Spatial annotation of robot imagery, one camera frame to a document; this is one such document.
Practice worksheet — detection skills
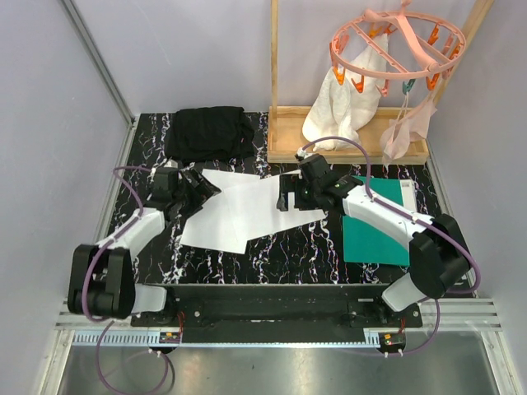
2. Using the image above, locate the wooden rack frame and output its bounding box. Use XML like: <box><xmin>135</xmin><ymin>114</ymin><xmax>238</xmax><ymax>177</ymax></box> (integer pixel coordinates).
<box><xmin>268</xmin><ymin>1</ymin><xmax>493</xmax><ymax>166</ymax></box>

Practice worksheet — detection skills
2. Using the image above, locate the black folded cloth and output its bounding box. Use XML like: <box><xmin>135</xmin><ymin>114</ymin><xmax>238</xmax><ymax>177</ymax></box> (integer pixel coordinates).
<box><xmin>165</xmin><ymin>106</ymin><xmax>254</xmax><ymax>164</ymax></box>

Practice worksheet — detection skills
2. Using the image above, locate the pink hanging mesh cloth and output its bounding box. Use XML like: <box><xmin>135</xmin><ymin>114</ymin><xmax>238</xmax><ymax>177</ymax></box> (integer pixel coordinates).
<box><xmin>380</xmin><ymin>93</ymin><xmax>436</xmax><ymax>167</ymax></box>

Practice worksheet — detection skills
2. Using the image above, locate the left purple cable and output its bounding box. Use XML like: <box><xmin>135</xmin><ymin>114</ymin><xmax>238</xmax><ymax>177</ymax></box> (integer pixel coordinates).
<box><xmin>84</xmin><ymin>165</ymin><xmax>176</xmax><ymax>392</ymax></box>

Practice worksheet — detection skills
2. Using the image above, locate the white hanging towel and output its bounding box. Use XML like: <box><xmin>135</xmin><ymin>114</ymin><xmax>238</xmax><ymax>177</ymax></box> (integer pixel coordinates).
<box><xmin>301</xmin><ymin>32</ymin><xmax>391</xmax><ymax>152</ymax></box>

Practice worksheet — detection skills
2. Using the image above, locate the green file folder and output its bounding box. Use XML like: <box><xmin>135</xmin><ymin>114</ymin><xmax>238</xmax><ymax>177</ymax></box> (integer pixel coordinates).
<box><xmin>342</xmin><ymin>178</ymin><xmax>417</xmax><ymax>267</ymax></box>

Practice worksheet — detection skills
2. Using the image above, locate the pink round clip hanger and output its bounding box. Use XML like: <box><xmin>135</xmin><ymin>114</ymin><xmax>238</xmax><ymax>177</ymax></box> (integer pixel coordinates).
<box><xmin>329</xmin><ymin>1</ymin><xmax>468</xmax><ymax>97</ymax></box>

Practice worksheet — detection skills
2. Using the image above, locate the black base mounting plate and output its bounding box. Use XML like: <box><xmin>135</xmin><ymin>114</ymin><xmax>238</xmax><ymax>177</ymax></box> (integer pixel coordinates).
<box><xmin>131</xmin><ymin>285</ymin><xmax>422</xmax><ymax>347</ymax></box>

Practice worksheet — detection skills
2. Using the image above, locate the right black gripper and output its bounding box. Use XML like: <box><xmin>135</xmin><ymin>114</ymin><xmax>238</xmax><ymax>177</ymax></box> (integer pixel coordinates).
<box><xmin>277</xmin><ymin>174</ymin><xmax>323</xmax><ymax>211</ymax></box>

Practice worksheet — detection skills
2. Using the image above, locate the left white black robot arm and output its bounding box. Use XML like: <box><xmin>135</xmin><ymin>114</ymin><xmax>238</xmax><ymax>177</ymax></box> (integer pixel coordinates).
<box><xmin>67</xmin><ymin>166</ymin><xmax>222</xmax><ymax>326</ymax></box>

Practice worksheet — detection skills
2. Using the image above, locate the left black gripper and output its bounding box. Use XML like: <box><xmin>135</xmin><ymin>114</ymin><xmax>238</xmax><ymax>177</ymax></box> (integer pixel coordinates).
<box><xmin>172</xmin><ymin>167</ymin><xmax>220</xmax><ymax>219</ymax></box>

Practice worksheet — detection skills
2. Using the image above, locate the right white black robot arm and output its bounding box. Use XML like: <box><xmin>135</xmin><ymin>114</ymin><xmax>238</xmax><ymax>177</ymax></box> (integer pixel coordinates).
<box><xmin>277</xmin><ymin>154</ymin><xmax>475</xmax><ymax>327</ymax></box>

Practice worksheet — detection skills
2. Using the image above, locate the white paper sheet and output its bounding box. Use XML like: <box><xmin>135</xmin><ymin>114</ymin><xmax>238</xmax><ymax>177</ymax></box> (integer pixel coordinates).
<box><xmin>180</xmin><ymin>188</ymin><xmax>264</xmax><ymax>254</ymax></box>
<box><xmin>203</xmin><ymin>169</ymin><xmax>326</xmax><ymax>236</ymax></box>

